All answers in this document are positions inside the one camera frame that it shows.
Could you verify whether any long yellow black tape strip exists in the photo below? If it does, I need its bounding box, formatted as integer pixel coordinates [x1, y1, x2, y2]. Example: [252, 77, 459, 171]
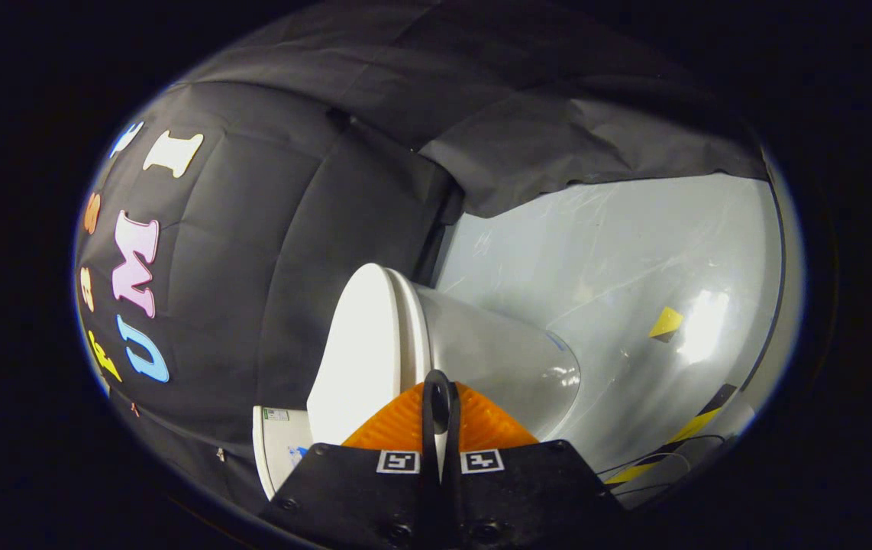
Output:
[604, 383, 739, 487]

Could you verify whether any white toilet tank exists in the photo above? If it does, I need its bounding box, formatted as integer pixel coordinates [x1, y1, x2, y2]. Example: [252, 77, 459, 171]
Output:
[252, 405, 316, 501]

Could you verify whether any black backdrop cloth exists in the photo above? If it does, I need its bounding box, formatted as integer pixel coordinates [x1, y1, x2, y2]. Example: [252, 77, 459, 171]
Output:
[73, 0, 773, 524]

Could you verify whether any small yellow black tape piece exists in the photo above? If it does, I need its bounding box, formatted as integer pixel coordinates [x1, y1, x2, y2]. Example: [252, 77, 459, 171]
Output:
[649, 306, 686, 344]

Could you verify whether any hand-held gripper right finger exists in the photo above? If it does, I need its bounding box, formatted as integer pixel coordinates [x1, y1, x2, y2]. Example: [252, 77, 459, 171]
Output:
[439, 369, 628, 550]

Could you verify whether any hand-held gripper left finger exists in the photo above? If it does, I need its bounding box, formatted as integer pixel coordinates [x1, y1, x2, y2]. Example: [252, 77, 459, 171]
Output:
[260, 369, 441, 550]

